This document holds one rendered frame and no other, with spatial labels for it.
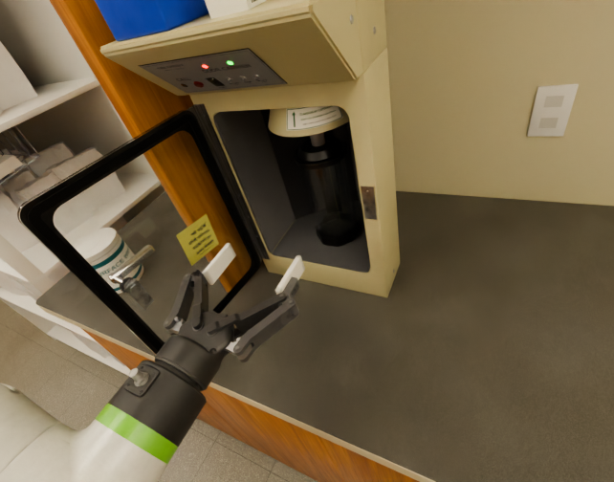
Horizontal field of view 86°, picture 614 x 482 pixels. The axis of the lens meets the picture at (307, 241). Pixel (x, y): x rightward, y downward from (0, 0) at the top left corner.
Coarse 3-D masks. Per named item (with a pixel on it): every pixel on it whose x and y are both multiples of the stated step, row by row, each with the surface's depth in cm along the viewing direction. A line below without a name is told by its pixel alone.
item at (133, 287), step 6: (126, 282) 54; (132, 282) 54; (138, 282) 55; (126, 288) 53; (132, 288) 54; (138, 288) 54; (132, 294) 54; (138, 294) 55; (144, 294) 56; (138, 300) 55; (144, 300) 56; (150, 300) 57; (144, 306) 57
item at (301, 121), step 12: (288, 108) 55; (300, 108) 54; (312, 108) 53; (324, 108) 54; (336, 108) 54; (276, 120) 57; (288, 120) 55; (300, 120) 54; (312, 120) 54; (324, 120) 54; (336, 120) 55; (348, 120) 55; (276, 132) 58; (288, 132) 56; (300, 132) 55; (312, 132) 55
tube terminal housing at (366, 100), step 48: (384, 48) 49; (192, 96) 58; (240, 96) 53; (288, 96) 50; (336, 96) 46; (384, 96) 52; (384, 144) 55; (384, 192) 59; (384, 240) 64; (384, 288) 71
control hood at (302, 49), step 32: (288, 0) 34; (320, 0) 31; (352, 0) 37; (192, 32) 36; (224, 32) 35; (256, 32) 34; (288, 32) 33; (320, 32) 32; (352, 32) 38; (128, 64) 46; (288, 64) 40; (320, 64) 39; (352, 64) 39
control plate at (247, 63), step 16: (144, 64) 45; (160, 64) 44; (176, 64) 44; (192, 64) 43; (208, 64) 42; (224, 64) 42; (240, 64) 41; (256, 64) 41; (176, 80) 49; (192, 80) 48; (224, 80) 47; (240, 80) 46; (256, 80) 45; (272, 80) 44
